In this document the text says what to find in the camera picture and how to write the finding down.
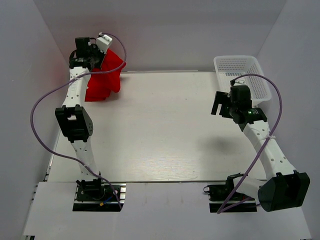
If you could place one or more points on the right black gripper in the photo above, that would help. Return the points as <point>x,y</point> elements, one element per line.
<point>221,98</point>

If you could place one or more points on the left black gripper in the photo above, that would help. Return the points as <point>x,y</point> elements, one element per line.
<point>94,47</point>

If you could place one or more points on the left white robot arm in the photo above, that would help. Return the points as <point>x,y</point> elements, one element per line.
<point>74,121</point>

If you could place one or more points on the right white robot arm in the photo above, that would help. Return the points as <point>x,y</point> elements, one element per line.
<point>271,179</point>

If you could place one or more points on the white plastic mesh basket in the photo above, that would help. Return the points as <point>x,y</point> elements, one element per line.
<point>229,67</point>

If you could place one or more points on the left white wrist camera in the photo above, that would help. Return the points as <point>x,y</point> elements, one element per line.
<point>103,42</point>

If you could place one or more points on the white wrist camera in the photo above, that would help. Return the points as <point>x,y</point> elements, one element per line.
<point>103,42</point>
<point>238,82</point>

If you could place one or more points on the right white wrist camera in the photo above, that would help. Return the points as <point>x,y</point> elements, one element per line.
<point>238,82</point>

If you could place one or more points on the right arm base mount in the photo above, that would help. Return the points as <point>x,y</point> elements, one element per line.
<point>218,192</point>

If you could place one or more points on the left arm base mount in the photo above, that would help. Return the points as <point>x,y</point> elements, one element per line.
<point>97,196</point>

